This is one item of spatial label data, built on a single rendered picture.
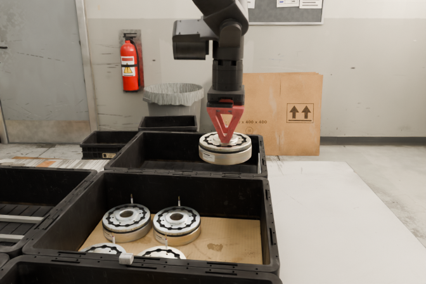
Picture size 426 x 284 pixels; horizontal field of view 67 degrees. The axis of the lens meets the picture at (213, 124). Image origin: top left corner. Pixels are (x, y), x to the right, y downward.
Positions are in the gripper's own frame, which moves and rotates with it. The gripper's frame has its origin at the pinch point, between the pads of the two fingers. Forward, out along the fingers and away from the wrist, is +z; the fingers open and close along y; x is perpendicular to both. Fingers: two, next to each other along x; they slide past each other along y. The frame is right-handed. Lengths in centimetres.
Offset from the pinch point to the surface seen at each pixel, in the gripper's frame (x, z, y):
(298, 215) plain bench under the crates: 22, 35, -29
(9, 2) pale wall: -227, -42, -253
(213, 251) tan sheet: -1.5, 22.8, 5.8
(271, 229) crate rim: 8.8, 12.8, 11.6
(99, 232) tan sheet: -26.9, 23.0, 1.9
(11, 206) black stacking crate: -53, 23, -6
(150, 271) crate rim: -9.0, 13.2, 23.1
